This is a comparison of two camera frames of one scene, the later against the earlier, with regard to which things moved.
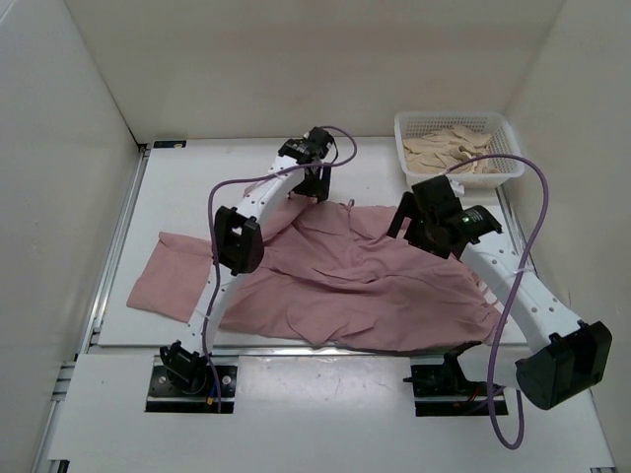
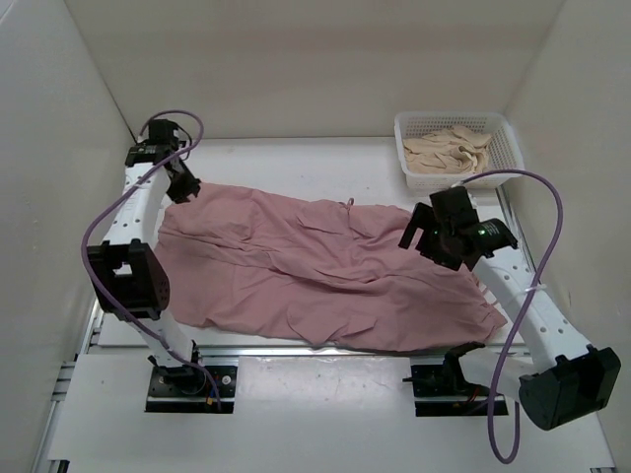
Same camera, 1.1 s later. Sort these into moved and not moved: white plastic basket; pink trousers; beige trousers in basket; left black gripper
Moved: pink trousers; left black gripper
Not moved: beige trousers in basket; white plastic basket
